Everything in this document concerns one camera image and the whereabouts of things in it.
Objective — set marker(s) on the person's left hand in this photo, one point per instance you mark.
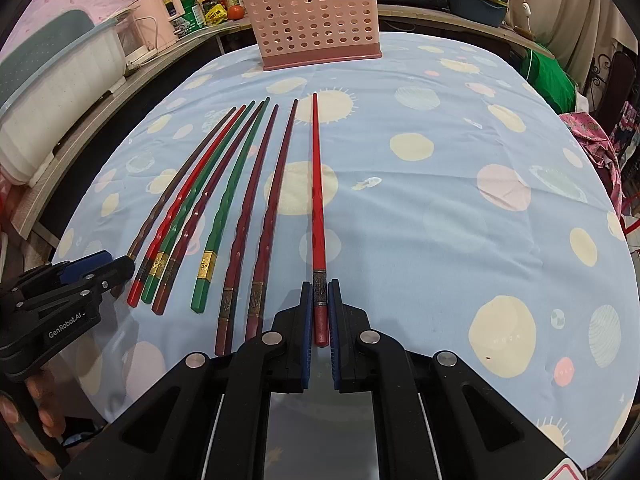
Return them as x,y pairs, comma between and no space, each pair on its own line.
45,400

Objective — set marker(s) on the white dish box blue lid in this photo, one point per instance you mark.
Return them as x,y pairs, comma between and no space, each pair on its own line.
50,110

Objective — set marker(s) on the yellow snack packet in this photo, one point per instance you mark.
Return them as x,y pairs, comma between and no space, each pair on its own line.
216,14

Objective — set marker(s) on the beige curtain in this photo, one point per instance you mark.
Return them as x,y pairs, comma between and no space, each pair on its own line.
555,5

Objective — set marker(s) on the red tomato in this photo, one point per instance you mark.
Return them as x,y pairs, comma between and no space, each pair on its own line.
236,12

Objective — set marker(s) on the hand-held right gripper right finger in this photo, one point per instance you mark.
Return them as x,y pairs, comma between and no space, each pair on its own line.
334,330

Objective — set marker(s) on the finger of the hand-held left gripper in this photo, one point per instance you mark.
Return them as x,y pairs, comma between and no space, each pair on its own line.
117,271
82,267

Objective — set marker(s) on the green plastic bag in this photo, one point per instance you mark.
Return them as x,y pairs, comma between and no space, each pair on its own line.
547,80

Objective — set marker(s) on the pink electric kettle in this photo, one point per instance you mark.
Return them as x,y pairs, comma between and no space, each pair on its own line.
155,20

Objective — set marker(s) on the green chopstick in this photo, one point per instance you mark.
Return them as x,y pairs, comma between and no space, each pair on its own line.
225,210
148,292

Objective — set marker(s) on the dark red chopstick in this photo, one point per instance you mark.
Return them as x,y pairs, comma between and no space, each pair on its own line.
250,200
161,300
272,200

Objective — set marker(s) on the brown chopstick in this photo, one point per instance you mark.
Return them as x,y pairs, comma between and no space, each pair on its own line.
143,232

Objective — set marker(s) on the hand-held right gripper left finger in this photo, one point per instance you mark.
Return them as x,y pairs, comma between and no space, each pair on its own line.
306,330

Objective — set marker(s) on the blue printed tablecloth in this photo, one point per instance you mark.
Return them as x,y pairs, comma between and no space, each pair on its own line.
425,210

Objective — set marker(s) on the pink floral cloth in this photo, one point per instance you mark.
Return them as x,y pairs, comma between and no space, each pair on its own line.
585,132

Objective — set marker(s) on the beige kitchen counter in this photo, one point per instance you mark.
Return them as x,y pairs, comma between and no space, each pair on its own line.
425,20

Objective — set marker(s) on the pink perforated utensil basket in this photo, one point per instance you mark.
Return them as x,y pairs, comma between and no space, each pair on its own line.
310,25

